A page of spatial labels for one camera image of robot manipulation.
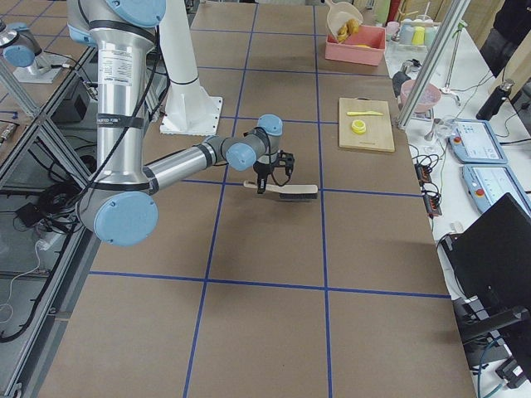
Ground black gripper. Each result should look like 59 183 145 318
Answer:
253 150 295 194

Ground beige hand brush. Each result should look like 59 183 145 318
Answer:
243 181 319 201

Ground beige plastic dustpan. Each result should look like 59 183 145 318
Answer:
324 0 363 41

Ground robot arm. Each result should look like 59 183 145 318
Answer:
67 1 295 246

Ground pink plastic bin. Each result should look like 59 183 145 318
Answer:
324 25 386 66

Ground yellow lemon slice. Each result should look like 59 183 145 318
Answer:
350 119 367 134

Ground yellow plastic knife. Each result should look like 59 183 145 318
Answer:
346 110 384 117

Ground bamboo cutting board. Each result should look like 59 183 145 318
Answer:
339 98 395 153

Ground pink bowl with clear pieces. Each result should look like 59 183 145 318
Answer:
400 80 441 114

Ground pink plastic cup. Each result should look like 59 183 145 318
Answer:
386 21 401 41

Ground grey plastic cup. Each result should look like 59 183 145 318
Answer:
399 23 415 45

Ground yellow plastic cup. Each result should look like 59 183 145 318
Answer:
412 27 426 46

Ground upper teach pendant tablet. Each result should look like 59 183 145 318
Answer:
448 119 508 164

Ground teach pendant tablet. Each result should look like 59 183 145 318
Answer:
448 119 508 164
461 164 530 215

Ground lower teach pendant tablet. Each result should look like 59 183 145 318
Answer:
461 164 530 215

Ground black water bottle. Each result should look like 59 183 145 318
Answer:
475 79 514 120

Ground person in dark jacket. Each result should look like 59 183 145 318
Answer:
480 0 530 77

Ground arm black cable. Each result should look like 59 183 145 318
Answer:
265 136 294 187

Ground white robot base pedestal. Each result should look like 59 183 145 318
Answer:
159 0 223 136

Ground aluminium frame post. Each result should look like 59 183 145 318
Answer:
396 0 470 130

